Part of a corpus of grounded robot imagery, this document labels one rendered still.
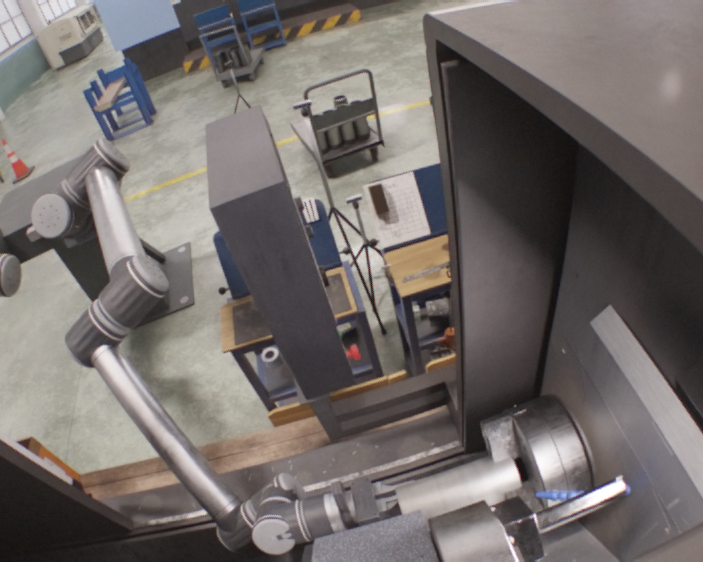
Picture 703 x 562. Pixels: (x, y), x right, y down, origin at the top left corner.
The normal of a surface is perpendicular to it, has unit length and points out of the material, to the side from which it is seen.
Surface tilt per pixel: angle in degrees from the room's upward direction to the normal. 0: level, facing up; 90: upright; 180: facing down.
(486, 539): 15
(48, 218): 60
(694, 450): 37
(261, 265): 92
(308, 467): 0
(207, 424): 0
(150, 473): 0
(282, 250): 92
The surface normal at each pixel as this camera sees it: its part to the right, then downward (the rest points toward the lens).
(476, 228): 0.22, 0.70
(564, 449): -0.14, -0.45
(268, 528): 0.00, 0.00
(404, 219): 0.07, 0.21
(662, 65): -0.21, -0.69
